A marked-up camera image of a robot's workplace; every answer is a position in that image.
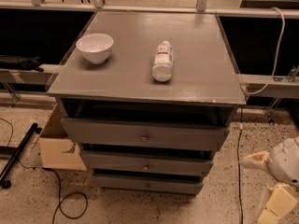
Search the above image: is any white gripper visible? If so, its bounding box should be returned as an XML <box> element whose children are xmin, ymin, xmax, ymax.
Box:
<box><xmin>240</xmin><ymin>137</ymin><xmax>299</xmax><ymax>224</ymax></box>

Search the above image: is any grey bottom drawer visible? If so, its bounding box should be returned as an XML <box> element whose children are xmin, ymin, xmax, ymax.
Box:
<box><xmin>93</xmin><ymin>175</ymin><xmax>203</xmax><ymax>195</ymax></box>

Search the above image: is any grey drawer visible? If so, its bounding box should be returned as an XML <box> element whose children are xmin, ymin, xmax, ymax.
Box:
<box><xmin>80</xmin><ymin>151</ymin><xmax>213</xmax><ymax>176</ymax></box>
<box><xmin>61</xmin><ymin>118</ymin><xmax>229</xmax><ymax>150</ymax></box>
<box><xmin>93</xmin><ymin>175</ymin><xmax>203</xmax><ymax>195</ymax></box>

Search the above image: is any grey drawer cabinet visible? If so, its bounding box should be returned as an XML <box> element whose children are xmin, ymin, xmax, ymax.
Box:
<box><xmin>49</xmin><ymin>12</ymin><xmax>245</xmax><ymax>183</ymax></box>

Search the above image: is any grey middle drawer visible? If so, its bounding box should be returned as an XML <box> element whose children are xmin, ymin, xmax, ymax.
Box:
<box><xmin>80</xmin><ymin>151</ymin><xmax>213</xmax><ymax>176</ymax></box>

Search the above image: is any grey top drawer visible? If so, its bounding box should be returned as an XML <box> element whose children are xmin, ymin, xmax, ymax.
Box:
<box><xmin>61</xmin><ymin>118</ymin><xmax>229</xmax><ymax>150</ymax></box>

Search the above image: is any clear plastic bottle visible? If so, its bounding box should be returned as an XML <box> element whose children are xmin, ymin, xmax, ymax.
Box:
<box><xmin>152</xmin><ymin>41</ymin><xmax>173</xmax><ymax>82</ymax></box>

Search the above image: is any cardboard box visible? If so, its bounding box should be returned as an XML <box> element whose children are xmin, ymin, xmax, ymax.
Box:
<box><xmin>38</xmin><ymin>105</ymin><xmax>87</xmax><ymax>171</ymax></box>

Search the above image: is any white bowl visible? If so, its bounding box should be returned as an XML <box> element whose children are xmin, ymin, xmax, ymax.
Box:
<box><xmin>76</xmin><ymin>34</ymin><xmax>114</xmax><ymax>63</ymax></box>

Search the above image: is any black metal stand bar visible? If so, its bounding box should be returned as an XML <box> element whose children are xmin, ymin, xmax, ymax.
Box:
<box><xmin>0</xmin><ymin>123</ymin><xmax>41</xmax><ymax>189</ymax></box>

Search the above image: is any black floor cable right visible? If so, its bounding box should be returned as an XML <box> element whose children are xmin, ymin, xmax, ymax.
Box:
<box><xmin>236</xmin><ymin>107</ymin><xmax>245</xmax><ymax>224</ymax></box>

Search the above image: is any white hanging cable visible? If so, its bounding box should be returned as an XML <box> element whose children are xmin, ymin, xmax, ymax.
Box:
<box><xmin>240</xmin><ymin>7</ymin><xmax>286</xmax><ymax>96</ymax></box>

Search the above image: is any black bag on rail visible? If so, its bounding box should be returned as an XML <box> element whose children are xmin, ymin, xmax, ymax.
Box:
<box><xmin>0</xmin><ymin>55</ymin><xmax>44</xmax><ymax>72</ymax></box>

